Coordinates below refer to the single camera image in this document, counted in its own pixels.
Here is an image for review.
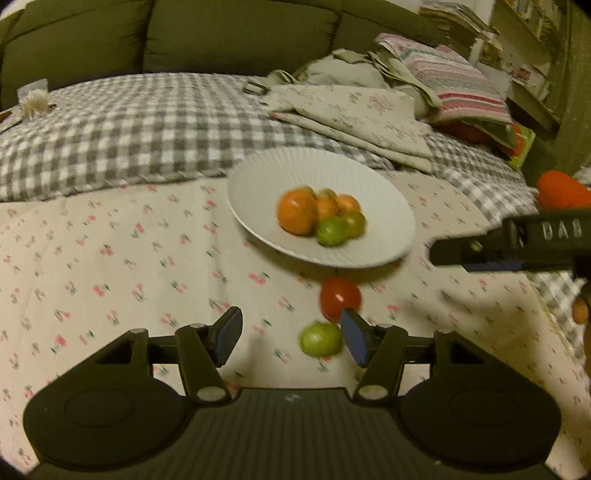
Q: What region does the bright green tomato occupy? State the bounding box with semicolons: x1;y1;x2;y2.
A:
316;216;350;247
300;322;344;357

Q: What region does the beige garment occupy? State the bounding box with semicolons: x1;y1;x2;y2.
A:
243;48;445;121

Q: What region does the stack of papers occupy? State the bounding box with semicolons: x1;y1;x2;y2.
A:
418;0;500;43

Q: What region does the grey checked blanket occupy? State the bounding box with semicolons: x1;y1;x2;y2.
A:
0;73;591;344

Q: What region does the cherry-print cloth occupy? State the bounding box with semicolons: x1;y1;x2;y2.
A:
0;171;591;472

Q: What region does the orange plush ball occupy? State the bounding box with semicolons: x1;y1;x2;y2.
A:
536;170;591;214
442;120;505;144

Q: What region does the row of books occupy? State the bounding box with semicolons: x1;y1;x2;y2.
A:
503;0;570;43

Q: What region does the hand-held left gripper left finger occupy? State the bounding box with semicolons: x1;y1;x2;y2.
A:
83;306;245;405

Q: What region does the white fluffy object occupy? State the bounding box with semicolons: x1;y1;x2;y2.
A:
17;79;51;122

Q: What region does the white bookshelf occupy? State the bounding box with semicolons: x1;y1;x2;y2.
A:
475;0;591;139

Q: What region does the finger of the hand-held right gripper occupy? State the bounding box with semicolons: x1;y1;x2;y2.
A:
428;230;523;267
464;261;525;273

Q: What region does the white ribbed plate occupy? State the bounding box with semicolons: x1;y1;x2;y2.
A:
227;147;417;269

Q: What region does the green sofa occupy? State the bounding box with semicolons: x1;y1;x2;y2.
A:
0;0;462;112

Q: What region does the red tomato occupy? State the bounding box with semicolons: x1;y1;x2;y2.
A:
320;277;362;323

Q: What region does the green and orange book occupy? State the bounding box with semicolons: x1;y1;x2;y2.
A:
500;122;537;172

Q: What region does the folded floral cloth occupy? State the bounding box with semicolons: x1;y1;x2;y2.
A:
268;84;435;174

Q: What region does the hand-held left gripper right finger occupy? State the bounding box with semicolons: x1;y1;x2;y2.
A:
341;308;504;404

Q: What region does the large mandarin orange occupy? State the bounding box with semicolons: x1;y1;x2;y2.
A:
277;187;320;238

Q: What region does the green-brown tomato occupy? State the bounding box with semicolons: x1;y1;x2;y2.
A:
344;211;367;240

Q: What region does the striped patterned cushion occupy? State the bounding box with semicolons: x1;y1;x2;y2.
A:
375;33;516;126

